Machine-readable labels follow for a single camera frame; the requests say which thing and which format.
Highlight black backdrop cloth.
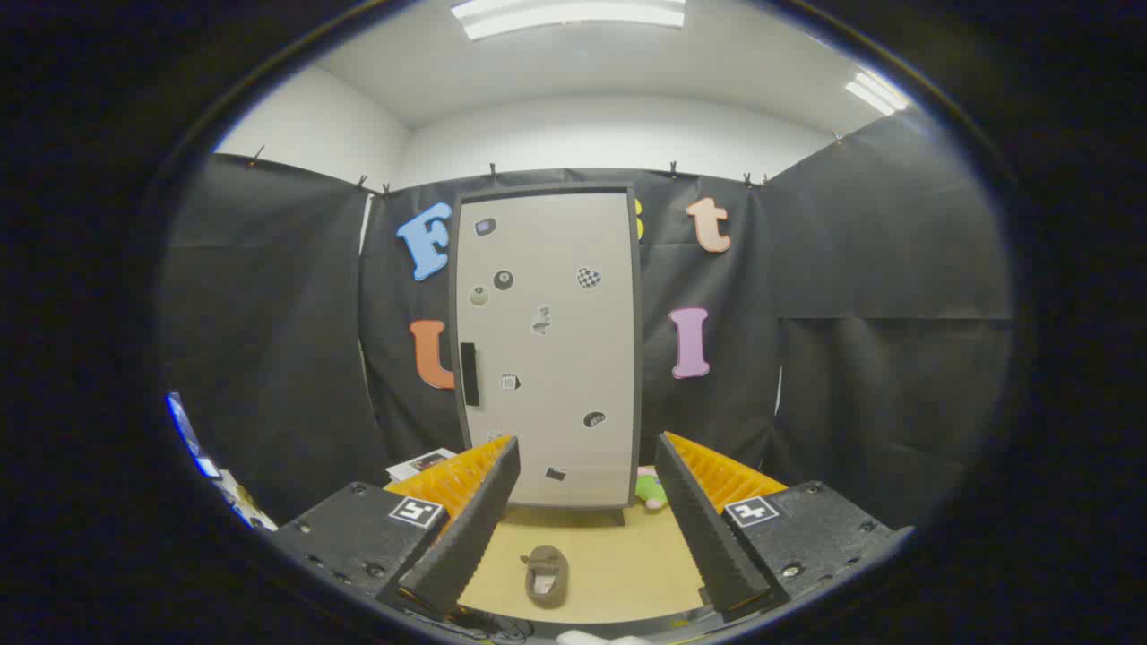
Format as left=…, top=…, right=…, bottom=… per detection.
left=161, top=112, right=1013, bottom=529

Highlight white cluttered objects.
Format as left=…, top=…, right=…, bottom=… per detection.
left=215, top=470, right=277, bottom=531

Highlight pink and green plush toy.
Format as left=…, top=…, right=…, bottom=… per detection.
left=634, top=466, right=671, bottom=512

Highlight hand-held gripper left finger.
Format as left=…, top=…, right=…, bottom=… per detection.
left=269, top=436, right=522, bottom=619

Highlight dark grey shoe cabinet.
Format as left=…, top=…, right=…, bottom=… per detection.
left=448, top=182, right=644, bottom=526

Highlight small ceiling light panel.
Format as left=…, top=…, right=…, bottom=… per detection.
left=845, top=72, right=910, bottom=116

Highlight brown fuzzy shoe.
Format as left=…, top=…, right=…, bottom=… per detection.
left=522, top=545, right=571, bottom=610

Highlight black cables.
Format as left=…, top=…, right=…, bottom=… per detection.
left=403, top=602, right=539, bottom=644

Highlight long ceiling light panel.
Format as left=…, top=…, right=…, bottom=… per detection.
left=451, top=0, right=686, bottom=41

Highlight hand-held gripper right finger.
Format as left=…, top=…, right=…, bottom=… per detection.
left=654, top=432, right=915, bottom=619

